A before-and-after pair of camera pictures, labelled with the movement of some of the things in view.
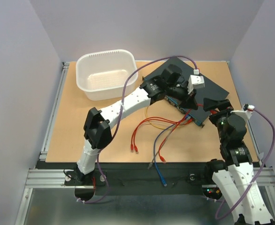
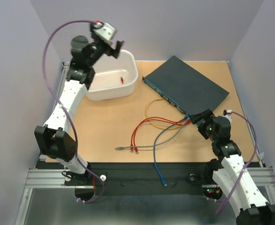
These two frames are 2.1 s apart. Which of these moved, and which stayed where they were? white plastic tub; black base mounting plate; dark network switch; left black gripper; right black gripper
Moved: right black gripper; left black gripper
Stayed: dark network switch; white plastic tub; black base mounting plate
